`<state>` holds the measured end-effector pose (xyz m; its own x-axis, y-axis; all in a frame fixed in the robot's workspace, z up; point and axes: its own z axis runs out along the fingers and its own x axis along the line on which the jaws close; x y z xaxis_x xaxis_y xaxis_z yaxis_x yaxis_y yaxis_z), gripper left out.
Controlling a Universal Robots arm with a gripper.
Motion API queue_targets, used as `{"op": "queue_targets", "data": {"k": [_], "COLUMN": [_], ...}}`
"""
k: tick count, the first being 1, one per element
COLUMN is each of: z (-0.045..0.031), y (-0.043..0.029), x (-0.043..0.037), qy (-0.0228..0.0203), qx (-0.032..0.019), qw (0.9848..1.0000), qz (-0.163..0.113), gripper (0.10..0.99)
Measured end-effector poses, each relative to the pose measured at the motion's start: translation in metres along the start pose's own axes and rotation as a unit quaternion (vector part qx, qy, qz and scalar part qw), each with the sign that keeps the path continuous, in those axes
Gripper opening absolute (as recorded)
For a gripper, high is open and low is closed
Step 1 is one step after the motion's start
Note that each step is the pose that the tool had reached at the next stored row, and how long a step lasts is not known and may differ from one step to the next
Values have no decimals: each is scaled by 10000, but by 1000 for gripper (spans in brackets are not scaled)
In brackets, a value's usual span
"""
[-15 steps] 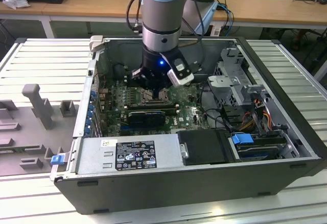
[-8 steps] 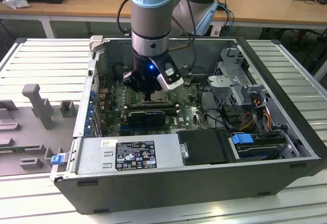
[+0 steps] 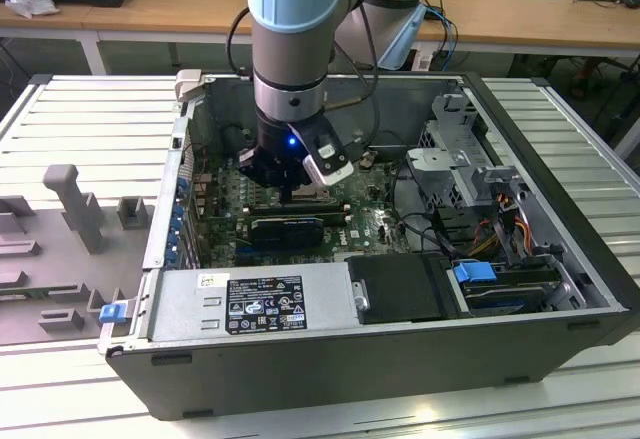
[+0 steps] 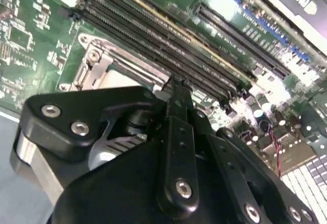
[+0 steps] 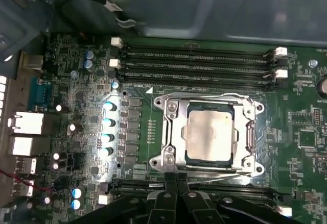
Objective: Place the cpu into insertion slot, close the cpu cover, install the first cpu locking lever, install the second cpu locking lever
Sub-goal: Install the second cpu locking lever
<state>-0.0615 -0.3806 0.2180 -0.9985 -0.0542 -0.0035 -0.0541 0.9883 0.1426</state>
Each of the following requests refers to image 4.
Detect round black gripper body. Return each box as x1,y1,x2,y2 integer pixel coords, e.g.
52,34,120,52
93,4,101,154
52,138,240,224

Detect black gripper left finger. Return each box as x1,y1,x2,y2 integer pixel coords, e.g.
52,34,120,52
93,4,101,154
10,74,200,213

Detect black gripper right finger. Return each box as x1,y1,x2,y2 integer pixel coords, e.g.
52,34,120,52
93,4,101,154
181,79,320,224

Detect silver topped CPU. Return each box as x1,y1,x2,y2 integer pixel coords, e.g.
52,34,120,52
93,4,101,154
102,65,145,90

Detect metal socket cover frame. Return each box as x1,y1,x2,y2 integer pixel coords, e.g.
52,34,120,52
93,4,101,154
76,49,171,92

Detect thin wire locking lever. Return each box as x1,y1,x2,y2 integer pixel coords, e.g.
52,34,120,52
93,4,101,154
109,53,177,82

